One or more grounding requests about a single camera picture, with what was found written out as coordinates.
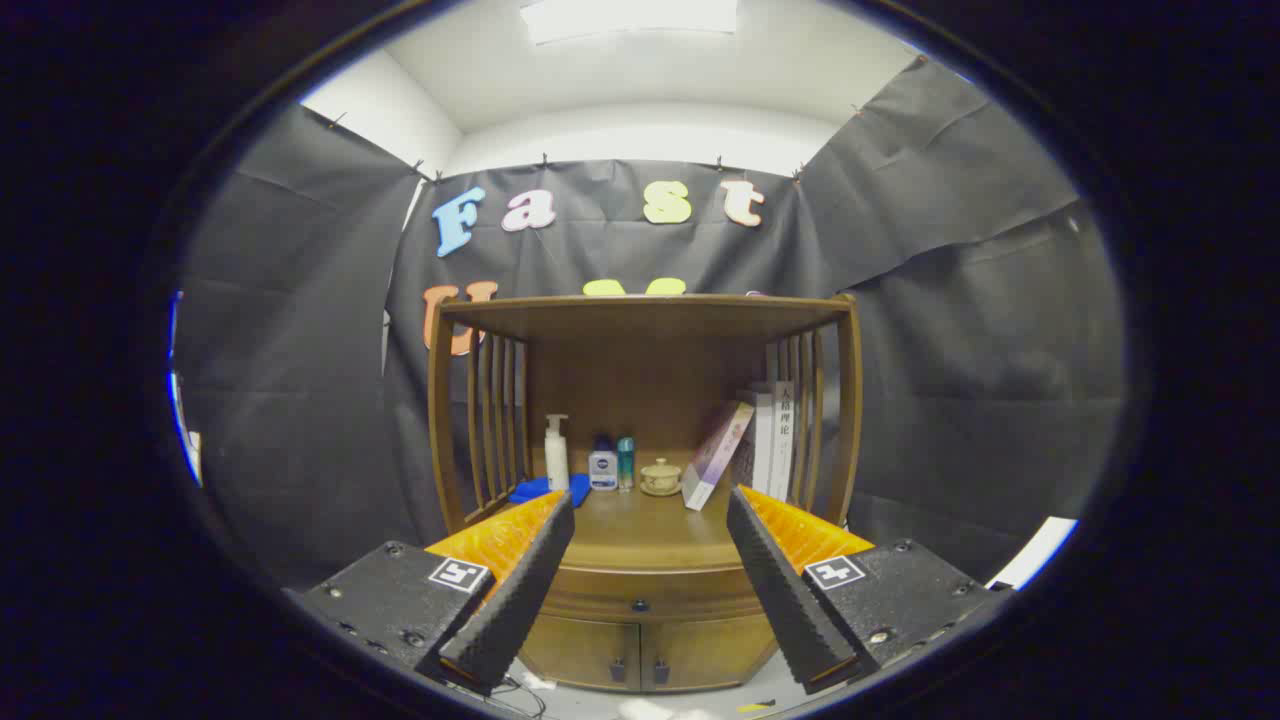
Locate wooden cabinet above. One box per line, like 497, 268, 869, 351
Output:
428, 293, 863, 693

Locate white pump bottle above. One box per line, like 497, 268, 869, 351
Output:
545, 414, 571, 492

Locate thin white book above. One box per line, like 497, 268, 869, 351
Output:
752, 392, 773, 496

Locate black floor cable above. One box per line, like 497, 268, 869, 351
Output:
500, 675, 548, 717

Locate white book black lettering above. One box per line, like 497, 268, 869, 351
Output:
768, 381, 796, 503

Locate wooden cabinet door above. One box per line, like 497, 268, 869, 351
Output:
640, 613, 779, 691
520, 615, 641, 693

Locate blue cloth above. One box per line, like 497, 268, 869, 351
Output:
509, 474, 592, 507

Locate wooden countertop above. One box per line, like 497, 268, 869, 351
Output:
465, 485, 831, 575

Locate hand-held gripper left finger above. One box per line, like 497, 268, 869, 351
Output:
285, 490, 577, 698

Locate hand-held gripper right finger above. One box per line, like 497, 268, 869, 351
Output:
727, 485, 1011, 694

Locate purple and white book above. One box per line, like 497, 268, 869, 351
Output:
681, 402, 756, 512

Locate wooden drawer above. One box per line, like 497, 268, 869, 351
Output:
545, 570, 766, 623

